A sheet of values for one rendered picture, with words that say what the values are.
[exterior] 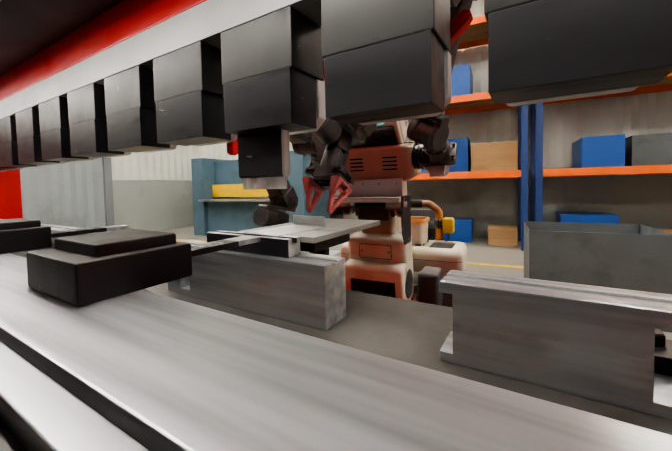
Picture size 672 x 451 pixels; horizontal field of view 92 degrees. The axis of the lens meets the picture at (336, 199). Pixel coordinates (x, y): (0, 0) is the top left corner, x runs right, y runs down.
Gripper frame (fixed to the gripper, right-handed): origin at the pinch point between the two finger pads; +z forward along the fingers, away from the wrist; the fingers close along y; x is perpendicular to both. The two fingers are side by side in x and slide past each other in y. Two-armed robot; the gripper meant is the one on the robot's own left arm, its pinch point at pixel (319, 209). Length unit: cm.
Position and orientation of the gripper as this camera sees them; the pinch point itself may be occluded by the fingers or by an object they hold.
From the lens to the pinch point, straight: 72.1
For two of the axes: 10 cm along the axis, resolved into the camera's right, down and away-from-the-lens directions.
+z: -2.5, 9.0, -3.7
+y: 8.5, 0.2, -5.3
